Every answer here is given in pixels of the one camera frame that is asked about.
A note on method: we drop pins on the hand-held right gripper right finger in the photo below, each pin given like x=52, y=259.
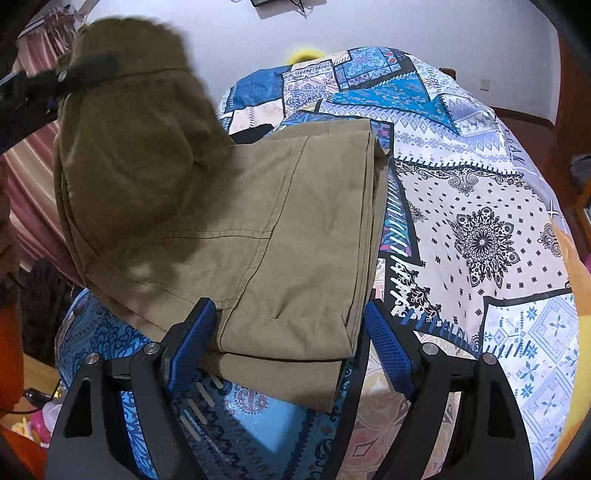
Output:
x=390, y=350

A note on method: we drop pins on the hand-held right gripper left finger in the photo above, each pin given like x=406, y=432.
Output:
x=191, y=341

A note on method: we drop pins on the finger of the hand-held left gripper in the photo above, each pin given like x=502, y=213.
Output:
x=87, y=68

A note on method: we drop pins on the khaki pants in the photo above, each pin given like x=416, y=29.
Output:
x=277, y=230

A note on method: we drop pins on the striped pink curtain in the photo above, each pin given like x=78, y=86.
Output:
x=27, y=161

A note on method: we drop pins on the dark clothes heap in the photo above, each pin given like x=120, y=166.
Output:
x=46, y=304

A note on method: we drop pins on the blue patchwork bedspread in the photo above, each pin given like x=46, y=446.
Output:
x=485, y=221

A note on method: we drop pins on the pink plastic item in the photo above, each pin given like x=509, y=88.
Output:
x=41, y=422

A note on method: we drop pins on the black garment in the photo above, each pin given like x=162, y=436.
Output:
x=254, y=134

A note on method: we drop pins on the orange cloth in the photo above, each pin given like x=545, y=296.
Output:
x=9, y=355

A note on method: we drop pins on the yellow cloth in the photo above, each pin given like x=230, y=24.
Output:
x=575, y=258

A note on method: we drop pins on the yellow curved cushion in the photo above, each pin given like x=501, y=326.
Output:
x=304, y=50

